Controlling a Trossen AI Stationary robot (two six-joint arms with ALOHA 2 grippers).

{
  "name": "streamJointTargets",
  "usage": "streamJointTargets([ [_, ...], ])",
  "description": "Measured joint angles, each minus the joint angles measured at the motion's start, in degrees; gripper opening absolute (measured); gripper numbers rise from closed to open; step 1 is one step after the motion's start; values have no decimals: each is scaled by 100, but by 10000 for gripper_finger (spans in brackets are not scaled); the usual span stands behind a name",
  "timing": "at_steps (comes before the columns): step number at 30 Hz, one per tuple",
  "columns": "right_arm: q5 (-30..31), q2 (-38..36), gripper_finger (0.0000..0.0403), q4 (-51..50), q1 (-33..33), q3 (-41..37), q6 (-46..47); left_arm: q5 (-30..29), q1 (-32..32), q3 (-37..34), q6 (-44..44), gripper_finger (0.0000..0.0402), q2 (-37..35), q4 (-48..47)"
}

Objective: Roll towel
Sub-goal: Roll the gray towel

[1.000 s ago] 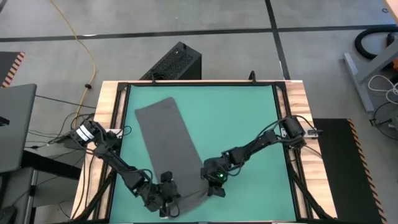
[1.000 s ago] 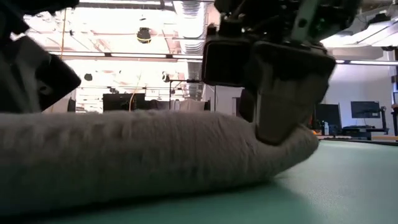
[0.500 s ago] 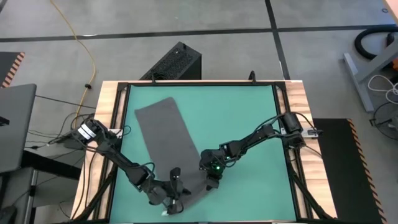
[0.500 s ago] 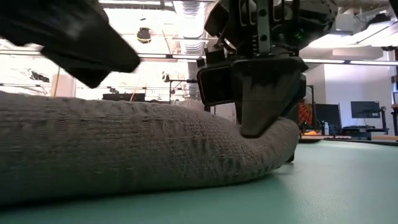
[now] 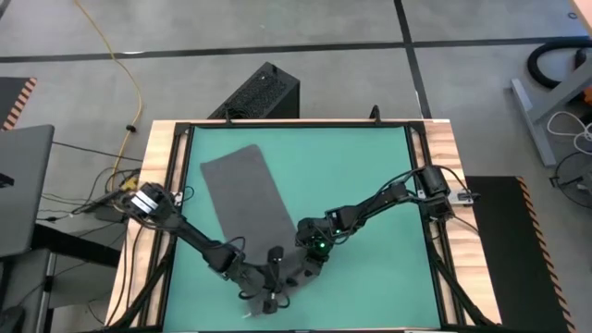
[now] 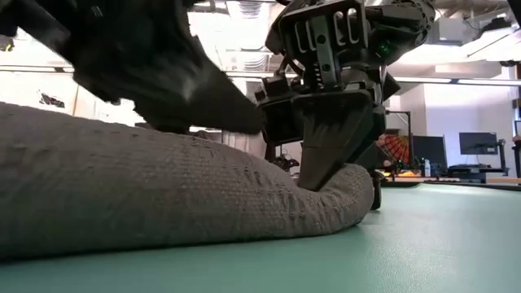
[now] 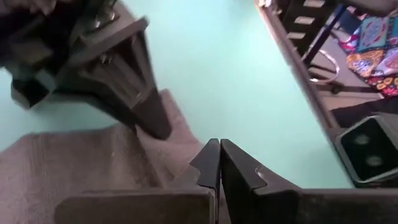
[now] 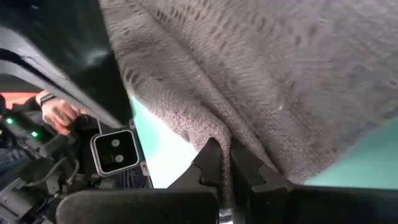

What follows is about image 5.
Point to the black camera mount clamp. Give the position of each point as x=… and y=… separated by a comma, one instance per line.
x=375, y=114

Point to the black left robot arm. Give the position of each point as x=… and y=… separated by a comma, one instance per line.
x=194, y=233

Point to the wooden table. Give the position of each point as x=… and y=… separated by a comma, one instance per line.
x=159, y=139

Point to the silver adapter box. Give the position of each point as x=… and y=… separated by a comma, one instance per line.
x=464, y=198

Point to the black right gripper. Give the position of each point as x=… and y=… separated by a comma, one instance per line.
x=314, y=238

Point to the black perforated computer tower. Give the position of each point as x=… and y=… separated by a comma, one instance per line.
x=263, y=92

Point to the grey metal desk leg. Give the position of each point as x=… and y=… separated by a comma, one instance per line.
x=532, y=122

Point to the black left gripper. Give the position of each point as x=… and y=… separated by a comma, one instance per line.
x=256, y=279

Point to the small black orange-striped floor mat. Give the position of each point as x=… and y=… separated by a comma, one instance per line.
x=9, y=97

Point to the large black orange-striped floor mat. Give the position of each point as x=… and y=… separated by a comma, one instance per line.
x=509, y=254

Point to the green table mat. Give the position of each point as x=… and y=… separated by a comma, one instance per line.
x=347, y=162

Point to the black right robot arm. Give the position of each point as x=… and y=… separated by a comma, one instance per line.
x=370, y=205

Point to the black metal table frame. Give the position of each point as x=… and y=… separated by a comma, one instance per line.
x=300, y=124

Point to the grey towel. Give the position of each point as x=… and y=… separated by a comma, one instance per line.
x=245, y=199

